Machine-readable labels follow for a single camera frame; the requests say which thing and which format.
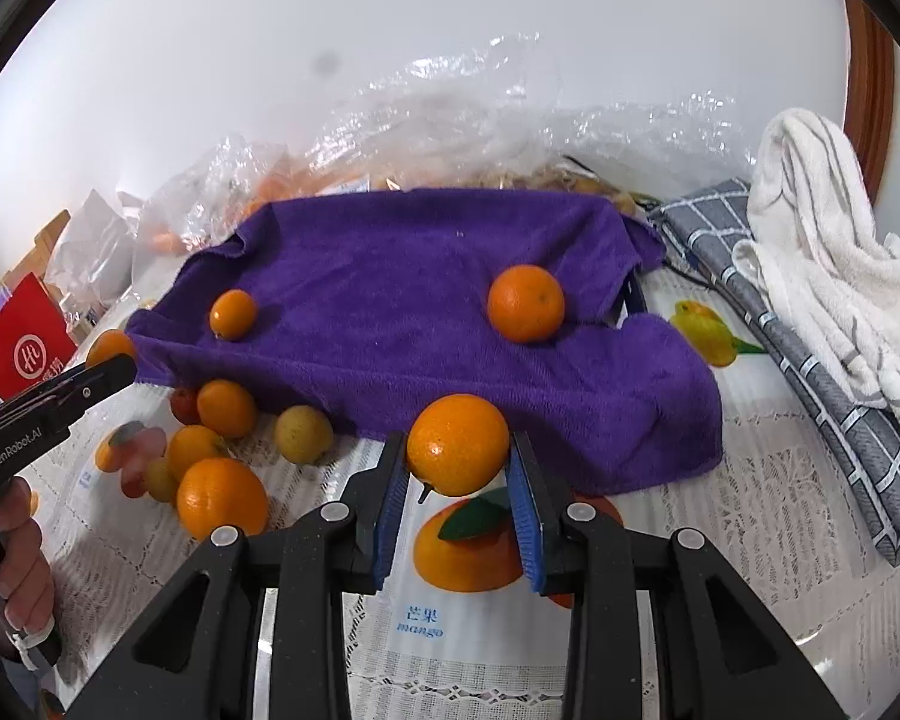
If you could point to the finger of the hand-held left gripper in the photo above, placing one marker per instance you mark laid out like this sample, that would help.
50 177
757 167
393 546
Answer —
94 382

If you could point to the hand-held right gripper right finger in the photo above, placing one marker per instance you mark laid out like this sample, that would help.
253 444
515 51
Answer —
529 517

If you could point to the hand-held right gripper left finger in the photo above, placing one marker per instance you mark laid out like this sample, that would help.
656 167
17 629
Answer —
390 517

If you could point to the small orange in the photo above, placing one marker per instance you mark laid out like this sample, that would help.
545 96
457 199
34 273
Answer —
232 313
191 446
226 409
109 345

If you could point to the small red fruit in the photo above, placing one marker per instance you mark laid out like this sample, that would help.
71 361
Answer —
184 406

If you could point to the large orange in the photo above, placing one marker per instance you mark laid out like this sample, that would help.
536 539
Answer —
221 499
457 444
525 304

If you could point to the small yellow fruit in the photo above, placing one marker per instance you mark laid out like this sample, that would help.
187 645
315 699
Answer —
159 481

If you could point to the yellowish citrus fruit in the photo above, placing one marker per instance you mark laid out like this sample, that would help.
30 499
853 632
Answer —
304 433

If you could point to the pile of bagged brown fruits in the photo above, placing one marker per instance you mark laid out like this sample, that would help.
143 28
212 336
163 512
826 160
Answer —
562 180

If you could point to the person's left hand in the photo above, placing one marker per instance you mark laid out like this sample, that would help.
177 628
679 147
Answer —
26 555

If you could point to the red paper bag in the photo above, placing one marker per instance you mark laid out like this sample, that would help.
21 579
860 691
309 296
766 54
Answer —
22 345

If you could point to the white plastic bag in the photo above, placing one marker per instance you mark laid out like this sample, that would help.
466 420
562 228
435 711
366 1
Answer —
94 247

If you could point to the wooden board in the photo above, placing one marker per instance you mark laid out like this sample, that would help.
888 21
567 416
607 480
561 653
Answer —
45 236

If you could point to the purple towel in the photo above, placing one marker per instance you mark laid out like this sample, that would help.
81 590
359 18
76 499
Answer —
390 292

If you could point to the crumpled clear plastic bag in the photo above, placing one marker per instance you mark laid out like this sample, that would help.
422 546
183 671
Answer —
210 187

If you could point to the black tray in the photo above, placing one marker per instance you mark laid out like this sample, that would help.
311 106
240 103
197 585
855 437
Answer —
634 300

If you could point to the white fruit-print tablecloth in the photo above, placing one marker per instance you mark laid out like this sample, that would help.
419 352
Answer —
780 510

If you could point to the pile of bagged kumquats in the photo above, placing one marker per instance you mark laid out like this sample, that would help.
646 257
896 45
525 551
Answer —
307 184

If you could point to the grey checked cloth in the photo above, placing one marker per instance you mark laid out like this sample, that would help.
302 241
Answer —
832 420

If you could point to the white striped towel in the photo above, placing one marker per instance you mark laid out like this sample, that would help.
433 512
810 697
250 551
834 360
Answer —
810 240

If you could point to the large clear plastic bag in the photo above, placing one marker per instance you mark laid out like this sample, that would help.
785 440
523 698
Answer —
450 112

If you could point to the brown wooden door frame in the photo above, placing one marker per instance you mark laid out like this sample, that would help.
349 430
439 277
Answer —
870 90

